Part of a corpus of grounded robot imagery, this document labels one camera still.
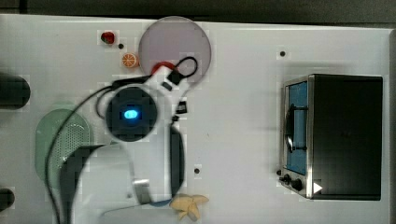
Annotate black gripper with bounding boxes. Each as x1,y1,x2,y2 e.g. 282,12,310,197
172,101,188,121

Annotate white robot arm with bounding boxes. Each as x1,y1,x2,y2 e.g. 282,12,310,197
59,77,190,224

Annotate green strainer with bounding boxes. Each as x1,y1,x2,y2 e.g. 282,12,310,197
35,106,93,189

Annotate round grey plate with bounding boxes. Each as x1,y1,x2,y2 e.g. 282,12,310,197
138,16,212,85

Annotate toy orange slice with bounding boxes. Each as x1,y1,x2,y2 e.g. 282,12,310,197
121,53,139,68

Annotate peeled toy banana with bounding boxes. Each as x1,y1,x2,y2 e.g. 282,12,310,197
169,194,209,221

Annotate blue bowl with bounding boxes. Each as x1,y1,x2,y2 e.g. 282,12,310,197
149,199,172,207

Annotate small red toy fruit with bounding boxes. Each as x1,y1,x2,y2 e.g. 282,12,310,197
101,32,115,45

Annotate black toaster oven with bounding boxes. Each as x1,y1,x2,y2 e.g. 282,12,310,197
276,74,383,201

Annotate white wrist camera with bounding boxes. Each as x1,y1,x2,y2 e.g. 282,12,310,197
148,69,190,94

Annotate black camera cable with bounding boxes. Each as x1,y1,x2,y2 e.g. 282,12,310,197
173,56,200,82

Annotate black cylinder post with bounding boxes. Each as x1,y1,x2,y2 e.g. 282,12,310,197
0,73,31,110
0,189,15,211

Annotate black cylinder post lower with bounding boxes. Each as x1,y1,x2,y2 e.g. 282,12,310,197
0,189,15,211

